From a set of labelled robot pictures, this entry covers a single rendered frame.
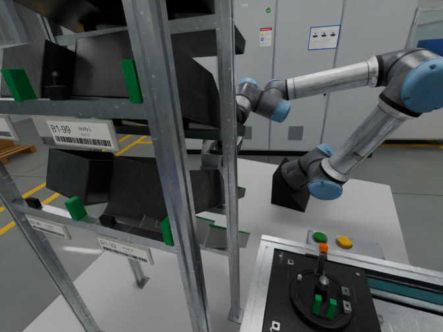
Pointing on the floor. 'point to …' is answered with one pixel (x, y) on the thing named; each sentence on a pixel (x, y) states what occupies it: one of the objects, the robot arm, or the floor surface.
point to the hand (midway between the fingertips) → (213, 159)
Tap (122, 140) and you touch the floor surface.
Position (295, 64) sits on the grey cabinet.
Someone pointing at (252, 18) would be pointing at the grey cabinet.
